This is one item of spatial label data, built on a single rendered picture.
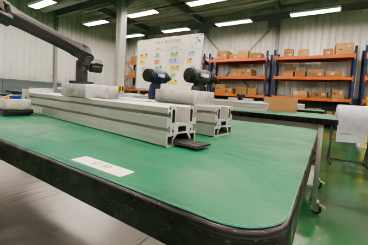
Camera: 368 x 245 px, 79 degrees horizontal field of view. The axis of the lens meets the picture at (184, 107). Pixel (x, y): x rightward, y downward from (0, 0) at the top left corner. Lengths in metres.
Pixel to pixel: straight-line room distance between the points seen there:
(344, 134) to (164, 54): 3.20
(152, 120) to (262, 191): 0.28
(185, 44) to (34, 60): 10.14
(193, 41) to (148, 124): 3.52
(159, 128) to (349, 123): 3.72
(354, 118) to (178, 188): 3.85
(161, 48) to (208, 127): 3.80
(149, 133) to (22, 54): 12.68
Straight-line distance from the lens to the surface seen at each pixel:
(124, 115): 0.56
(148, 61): 4.52
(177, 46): 4.14
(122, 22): 9.66
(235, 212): 0.24
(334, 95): 10.03
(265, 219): 0.24
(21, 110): 0.99
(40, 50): 13.43
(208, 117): 0.62
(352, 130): 4.10
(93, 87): 0.72
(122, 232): 1.25
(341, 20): 11.47
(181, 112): 0.52
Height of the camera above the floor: 0.89
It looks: 3 degrees down
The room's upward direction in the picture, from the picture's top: 3 degrees clockwise
